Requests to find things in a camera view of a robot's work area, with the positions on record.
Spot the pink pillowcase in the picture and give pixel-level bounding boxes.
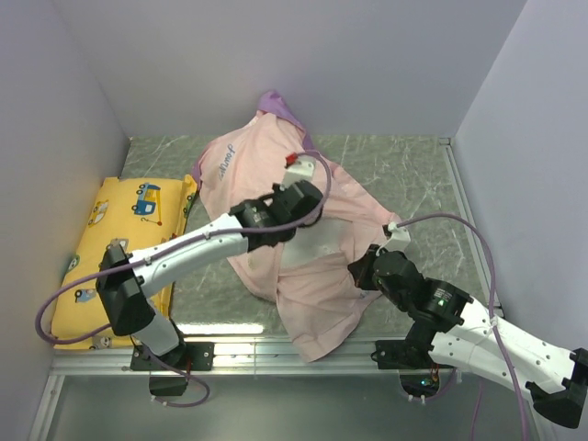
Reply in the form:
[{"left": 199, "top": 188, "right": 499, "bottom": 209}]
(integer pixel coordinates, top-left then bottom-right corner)
[{"left": 200, "top": 112, "right": 401, "bottom": 362}]

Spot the purple princess print pillowcase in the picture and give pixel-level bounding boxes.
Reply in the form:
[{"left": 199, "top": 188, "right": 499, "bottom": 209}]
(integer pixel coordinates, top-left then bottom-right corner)
[{"left": 191, "top": 90, "right": 317, "bottom": 186}]

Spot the white pillow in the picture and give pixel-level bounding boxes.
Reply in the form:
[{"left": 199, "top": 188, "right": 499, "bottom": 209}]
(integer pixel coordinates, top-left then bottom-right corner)
[{"left": 280, "top": 218, "right": 352, "bottom": 269}]

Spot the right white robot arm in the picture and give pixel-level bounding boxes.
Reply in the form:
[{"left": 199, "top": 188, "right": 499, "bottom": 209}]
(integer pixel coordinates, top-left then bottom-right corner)
[{"left": 348, "top": 247, "right": 587, "bottom": 429}]

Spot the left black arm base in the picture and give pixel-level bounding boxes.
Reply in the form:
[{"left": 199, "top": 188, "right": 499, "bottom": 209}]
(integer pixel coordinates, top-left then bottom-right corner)
[{"left": 130, "top": 342, "right": 215, "bottom": 401}]

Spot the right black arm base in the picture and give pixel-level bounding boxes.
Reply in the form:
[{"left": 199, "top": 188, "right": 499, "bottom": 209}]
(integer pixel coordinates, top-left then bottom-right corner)
[{"left": 375, "top": 337, "right": 458, "bottom": 399}]

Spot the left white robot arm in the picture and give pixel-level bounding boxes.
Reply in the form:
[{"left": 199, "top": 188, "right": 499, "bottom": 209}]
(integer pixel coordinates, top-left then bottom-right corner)
[{"left": 96, "top": 180, "right": 326, "bottom": 369}]

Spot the yellow car print pillow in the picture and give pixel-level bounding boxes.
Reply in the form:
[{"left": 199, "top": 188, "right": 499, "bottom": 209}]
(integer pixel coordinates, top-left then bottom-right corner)
[{"left": 49, "top": 174, "right": 198, "bottom": 351}]

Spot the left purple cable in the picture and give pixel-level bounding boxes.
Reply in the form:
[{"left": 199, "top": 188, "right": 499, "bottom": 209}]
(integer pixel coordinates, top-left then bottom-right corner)
[{"left": 35, "top": 149, "right": 333, "bottom": 408}]

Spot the purple cable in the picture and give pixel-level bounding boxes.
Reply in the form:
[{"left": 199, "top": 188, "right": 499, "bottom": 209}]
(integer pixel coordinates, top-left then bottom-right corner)
[
  {"left": 35, "top": 149, "right": 333, "bottom": 408},
  {"left": 390, "top": 213, "right": 529, "bottom": 441}
]

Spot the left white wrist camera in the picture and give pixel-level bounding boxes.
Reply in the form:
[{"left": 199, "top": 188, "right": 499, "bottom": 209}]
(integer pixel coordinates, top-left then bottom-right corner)
[{"left": 281, "top": 153, "right": 316, "bottom": 187}]

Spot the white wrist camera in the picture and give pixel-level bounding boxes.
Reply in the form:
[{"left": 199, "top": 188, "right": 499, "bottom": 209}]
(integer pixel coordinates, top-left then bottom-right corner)
[
  {"left": 281, "top": 153, "right": 316, "bottom": 187},
  {"left": 380, "top": 222, "right": 411, "bottom": 252}
]

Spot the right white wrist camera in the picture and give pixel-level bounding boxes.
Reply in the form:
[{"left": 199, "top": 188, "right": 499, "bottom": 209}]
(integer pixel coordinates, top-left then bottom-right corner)
[{"left": 380, "top": 222, "right": 411, "bottom": 252}]

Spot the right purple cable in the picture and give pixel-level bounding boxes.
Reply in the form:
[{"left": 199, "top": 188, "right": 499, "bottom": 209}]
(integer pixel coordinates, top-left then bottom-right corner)
[{"left": 390, "top": 213, "right": 529, "bottom": 441}]

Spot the aluminium rail frame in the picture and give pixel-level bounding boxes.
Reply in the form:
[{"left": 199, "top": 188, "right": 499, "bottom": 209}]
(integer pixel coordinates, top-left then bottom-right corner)
[{"left": 27, "top": 136, "right": 557, "bottom": 441}]

